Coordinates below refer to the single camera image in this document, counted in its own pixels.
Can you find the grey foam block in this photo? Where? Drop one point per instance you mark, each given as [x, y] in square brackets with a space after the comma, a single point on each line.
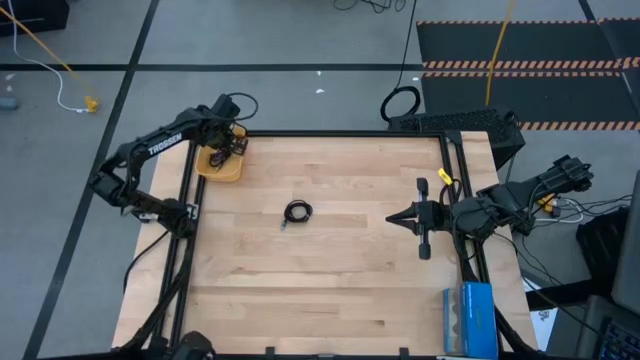
[451, 320]

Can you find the grey monitor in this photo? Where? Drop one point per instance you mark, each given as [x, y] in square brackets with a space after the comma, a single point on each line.
[630, 250]

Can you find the black hazard-striped floor mat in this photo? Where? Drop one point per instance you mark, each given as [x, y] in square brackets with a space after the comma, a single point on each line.
[550, 97]

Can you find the white paper sheet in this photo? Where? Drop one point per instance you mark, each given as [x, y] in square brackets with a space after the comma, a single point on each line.
[544, 320]

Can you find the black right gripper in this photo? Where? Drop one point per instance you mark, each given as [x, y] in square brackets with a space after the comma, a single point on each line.
[432, 217]

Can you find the black equipment case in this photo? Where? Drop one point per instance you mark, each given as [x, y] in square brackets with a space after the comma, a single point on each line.
[600, 250]

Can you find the yellow plastic bin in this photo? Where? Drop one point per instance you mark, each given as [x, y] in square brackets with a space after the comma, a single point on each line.
[227, 172]

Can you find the blue rectangular box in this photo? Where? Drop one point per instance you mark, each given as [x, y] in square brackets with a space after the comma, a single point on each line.
[477, 320]

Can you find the orange plug connector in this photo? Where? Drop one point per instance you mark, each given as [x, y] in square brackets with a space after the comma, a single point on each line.
[547, 202]

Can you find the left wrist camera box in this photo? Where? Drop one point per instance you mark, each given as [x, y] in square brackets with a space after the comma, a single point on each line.
[225, 106]

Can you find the small grey floor object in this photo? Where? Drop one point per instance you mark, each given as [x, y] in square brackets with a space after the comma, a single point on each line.
[7, 103]

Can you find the black floor box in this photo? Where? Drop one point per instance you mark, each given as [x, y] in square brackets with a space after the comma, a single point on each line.
[30, 15]

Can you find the black laptop keyboard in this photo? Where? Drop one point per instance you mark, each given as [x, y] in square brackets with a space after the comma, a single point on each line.
[617, 342]

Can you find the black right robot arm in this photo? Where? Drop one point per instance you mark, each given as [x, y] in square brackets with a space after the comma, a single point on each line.
[510, 197]

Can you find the black aluminium table frame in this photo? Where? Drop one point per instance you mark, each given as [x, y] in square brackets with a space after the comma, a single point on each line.
[350, 133]

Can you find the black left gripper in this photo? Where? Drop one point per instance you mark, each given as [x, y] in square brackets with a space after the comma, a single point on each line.
[227, 134]

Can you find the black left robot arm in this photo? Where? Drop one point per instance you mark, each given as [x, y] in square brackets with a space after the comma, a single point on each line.
[165, 142]

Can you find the black round mount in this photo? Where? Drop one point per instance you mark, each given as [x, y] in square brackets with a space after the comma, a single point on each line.
[192, 347]

